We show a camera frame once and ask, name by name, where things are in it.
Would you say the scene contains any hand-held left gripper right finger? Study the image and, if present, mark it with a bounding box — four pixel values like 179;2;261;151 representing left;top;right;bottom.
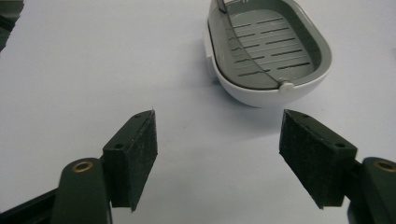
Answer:
278;108;359;210

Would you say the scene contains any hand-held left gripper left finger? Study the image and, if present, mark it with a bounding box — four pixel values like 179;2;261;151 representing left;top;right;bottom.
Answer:
102;108;159;213

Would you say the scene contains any white soap box grey tray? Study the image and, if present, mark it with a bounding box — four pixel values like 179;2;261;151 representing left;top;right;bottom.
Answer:
204;0;332;108

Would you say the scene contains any dark room object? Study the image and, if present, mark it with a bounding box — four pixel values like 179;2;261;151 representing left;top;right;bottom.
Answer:
0;0;25;53

